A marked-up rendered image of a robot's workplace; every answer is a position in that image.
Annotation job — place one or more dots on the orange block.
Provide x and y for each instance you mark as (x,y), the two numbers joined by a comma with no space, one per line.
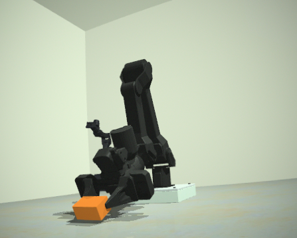
(91,208)

